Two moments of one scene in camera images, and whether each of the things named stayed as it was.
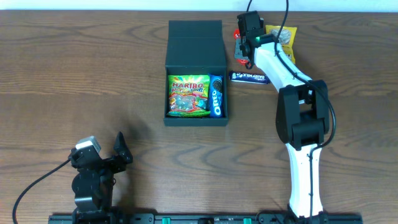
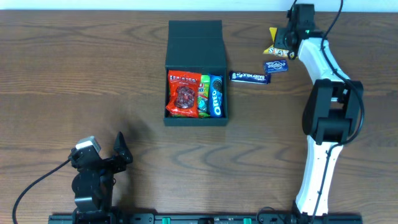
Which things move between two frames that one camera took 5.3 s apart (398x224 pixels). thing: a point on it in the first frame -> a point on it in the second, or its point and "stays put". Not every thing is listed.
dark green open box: x=196 y=47 stays put
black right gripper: x=244 y=50 -> x=280 y=40
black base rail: x=333 y=218 stays put
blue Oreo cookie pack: x=216 y=95 stays put
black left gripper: x=109 y=163 stays put
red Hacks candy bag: x=239 y=57 -> x=183 y=89
